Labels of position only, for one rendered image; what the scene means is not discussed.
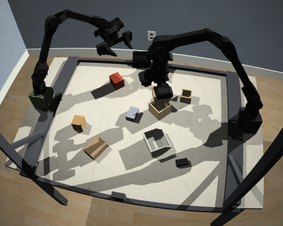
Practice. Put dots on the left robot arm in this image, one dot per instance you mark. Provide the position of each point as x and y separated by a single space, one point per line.
51 23

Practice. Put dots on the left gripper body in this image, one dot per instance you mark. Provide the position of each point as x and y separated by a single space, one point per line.
113 41

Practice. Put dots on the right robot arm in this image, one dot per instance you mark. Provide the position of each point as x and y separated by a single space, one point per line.
159 50

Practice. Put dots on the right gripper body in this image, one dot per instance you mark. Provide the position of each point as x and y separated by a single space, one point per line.
164 91

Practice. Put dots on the red-orange block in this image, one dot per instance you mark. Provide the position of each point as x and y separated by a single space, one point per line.
116 80

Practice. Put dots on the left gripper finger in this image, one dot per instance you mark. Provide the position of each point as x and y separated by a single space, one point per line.
108 51
127 41

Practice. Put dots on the tan cardboard cube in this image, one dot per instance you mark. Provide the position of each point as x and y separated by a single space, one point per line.
78 123

